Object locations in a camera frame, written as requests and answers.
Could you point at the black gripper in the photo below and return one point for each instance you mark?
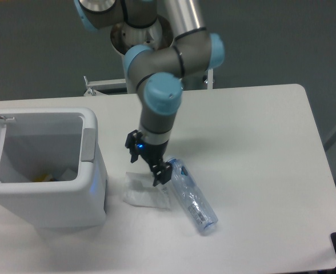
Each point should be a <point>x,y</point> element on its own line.
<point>151,154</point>

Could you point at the white plastic wrapper bag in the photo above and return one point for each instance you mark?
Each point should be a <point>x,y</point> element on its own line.
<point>140,192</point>

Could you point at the clear blue plastic bottle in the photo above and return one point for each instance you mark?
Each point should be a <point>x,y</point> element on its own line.
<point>190,198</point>

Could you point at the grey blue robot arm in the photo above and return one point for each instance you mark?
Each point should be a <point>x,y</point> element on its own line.
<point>155,74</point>

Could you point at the white plastic trash can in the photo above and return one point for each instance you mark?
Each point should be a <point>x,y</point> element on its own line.
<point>62,141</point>

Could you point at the yellow trash in can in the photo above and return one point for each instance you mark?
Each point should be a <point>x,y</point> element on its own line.
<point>45,177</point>

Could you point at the white metal base frame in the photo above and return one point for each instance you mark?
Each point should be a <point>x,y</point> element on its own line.
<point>197,81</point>

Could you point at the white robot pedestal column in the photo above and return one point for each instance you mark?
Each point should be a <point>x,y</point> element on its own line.
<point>145,37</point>

